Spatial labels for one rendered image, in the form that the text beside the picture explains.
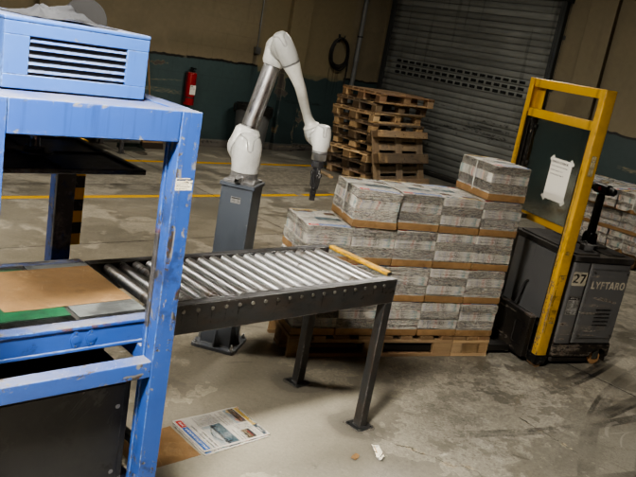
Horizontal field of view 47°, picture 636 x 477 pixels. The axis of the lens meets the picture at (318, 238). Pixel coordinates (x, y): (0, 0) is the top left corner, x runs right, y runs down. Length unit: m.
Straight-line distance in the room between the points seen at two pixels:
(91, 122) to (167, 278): 0.59
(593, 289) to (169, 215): 3.50
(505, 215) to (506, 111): 7.05
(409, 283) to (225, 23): 7.56
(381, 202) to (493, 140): 7.69
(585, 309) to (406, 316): 1.29
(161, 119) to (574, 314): 3.59
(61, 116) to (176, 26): 8.94
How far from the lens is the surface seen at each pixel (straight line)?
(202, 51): 11.31
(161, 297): 2.48
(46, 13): 2.44
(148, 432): 2.70
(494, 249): 4.85
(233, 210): 4.14
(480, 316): 4.98
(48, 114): 2.14
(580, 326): 5.32
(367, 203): 4.28
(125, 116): 2.24
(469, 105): 12.19
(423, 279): 4.62
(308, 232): 4.19
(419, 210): 4.48
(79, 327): 2.56
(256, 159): 4.11
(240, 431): 3.60
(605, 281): 5.31
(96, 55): 2.37
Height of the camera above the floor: 1.82
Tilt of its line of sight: 15 degrees down
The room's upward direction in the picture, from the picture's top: 10 degrees clockwise
